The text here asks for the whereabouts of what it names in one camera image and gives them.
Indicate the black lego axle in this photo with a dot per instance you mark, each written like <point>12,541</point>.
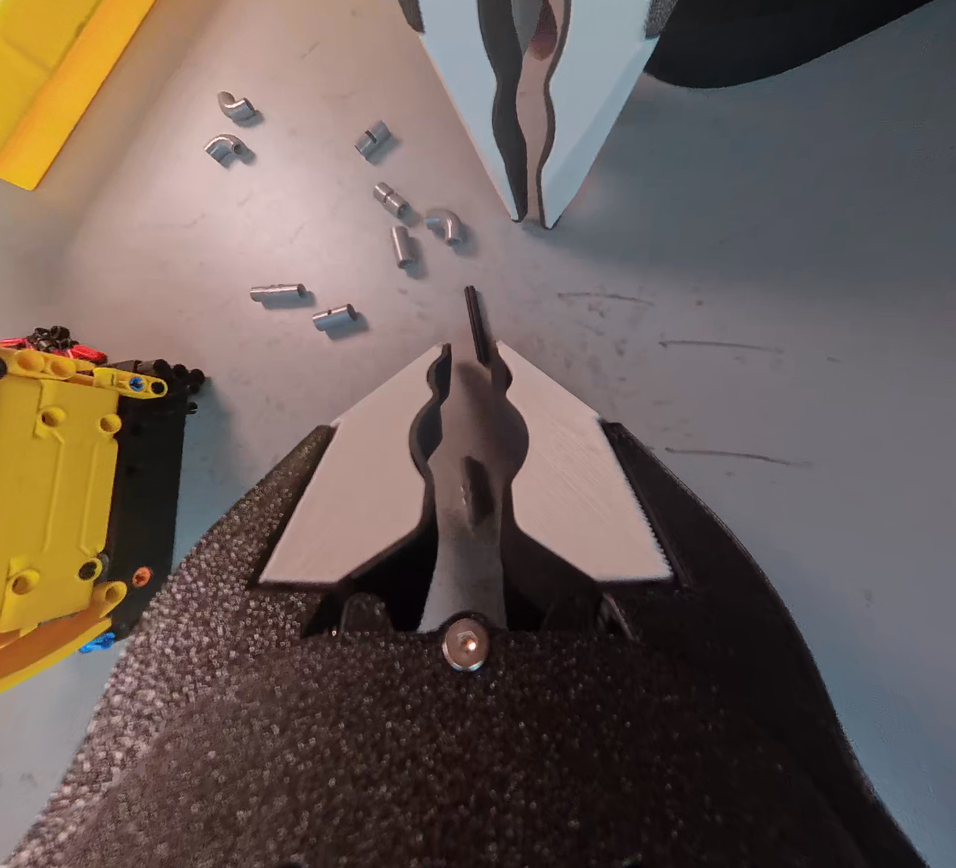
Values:
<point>475,323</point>

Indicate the yellow lego robot model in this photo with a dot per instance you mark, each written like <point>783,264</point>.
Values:
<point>60,472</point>

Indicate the yellow plastic bin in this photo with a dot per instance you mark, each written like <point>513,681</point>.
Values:
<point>75,24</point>

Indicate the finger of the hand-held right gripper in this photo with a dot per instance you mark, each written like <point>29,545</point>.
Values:
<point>605,24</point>
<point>455,1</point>

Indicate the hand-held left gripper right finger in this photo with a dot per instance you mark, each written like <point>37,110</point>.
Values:
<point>590,509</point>

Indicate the person's right hand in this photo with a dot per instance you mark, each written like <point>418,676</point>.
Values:
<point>544,35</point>

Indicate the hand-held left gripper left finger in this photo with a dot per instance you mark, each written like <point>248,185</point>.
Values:
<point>351,509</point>

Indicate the pile of black red pins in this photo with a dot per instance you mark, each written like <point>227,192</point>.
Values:
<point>45,341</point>

